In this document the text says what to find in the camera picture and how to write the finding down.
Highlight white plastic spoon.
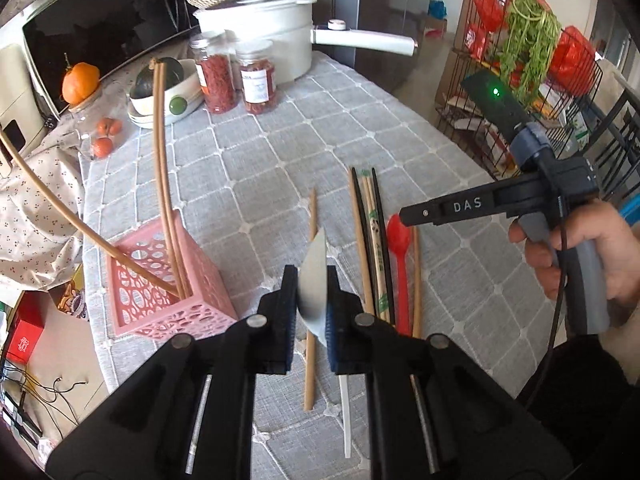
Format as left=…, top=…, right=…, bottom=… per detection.
left=298, top=226, right=354, bottom=459

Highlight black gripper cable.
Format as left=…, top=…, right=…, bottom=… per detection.
left=522, top=205, right=571, bottom=406

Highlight orange citrus fruit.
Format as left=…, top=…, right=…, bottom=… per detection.
left=61, top=55, right=101, bottom=106

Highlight white pot with handle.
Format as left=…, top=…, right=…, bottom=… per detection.
left=192, top=0, right=418, bottom=85

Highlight pink perforated utensil basket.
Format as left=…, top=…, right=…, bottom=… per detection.
left=107, top=208, right=240, bottom=343

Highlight bundle of black cables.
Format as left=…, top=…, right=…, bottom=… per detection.
left=0, top=360, right=101, bottom=441

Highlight black chopstick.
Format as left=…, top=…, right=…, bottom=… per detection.
left=351, top=166, right=377, bottom=307
left=371, top=166, right=397, bottom=327

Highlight dark green squash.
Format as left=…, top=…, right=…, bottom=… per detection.
left=135, top=57, right=188, bottom=98

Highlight black microwave oven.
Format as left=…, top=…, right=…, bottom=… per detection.
left=22, top=0, right=201, bottom=116

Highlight yellow printed cardboard box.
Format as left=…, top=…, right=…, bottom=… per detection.
left=50, top=265, right=91, bottom=321

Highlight red plastic spoon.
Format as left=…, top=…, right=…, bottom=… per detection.
left=386, top=213, right=414, bottom=337

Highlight paper-wrapped disposable chopsticks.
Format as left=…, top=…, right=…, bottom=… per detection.
left=361, top=169, right=392, bottom=322

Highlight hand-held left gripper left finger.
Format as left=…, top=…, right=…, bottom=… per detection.
left=45, top=264, right=301, bottom=480

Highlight person's right hand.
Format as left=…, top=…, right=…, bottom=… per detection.
left=509, top=199, right=640, bottom=312

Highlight black wire rack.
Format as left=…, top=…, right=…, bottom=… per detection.
left=432, top=0, right=606, bottom=181

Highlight black metal frame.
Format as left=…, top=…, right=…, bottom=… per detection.
left=585, top=85, right=640, bottom=201

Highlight glass jar with wooden lid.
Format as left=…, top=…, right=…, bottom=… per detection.
left=67, top=100, right=126, bottom=161

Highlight tall jar of red berries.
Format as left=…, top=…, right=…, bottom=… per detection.
left=189, top=30, right=240, bottom=115

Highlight brown wooden chopstick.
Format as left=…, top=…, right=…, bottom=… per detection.
left=304, top=187, right=318, bottom=412
left=347, top=166, right=375, bottom=317
left=152, top=61, right=183, bottom=298
left=157, top=61, right=192, bottom=298
left=0, top=127, right=178, bottom=293

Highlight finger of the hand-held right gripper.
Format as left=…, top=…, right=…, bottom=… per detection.
left=399, top=180, right=522, bottom=229

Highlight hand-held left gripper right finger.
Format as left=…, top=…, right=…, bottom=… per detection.
left=325, top=266, right=573, bottom=480

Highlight cherry print cloth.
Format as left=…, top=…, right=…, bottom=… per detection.
left=0, top=67, right=133, bottom=292

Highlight green trailing plant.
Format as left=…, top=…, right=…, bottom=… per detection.
left=500, top=0, right=563, bottom=106

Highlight short jar of red berries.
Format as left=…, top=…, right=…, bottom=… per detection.
left=234, top=39, right=278, bottom=115

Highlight grey refrigerator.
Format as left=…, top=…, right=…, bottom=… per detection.
left=330, top=0, right=436, bottom=93

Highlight grey checked tablecloth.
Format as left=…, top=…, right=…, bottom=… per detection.
left=77, top=50, right=576, bottom=480

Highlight red cardboard box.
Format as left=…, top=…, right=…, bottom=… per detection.
left=5, top=292, right=48, bottom=363

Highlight person's right forearm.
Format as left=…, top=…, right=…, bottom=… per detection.
left=517, top=332, right=640, bottom=480

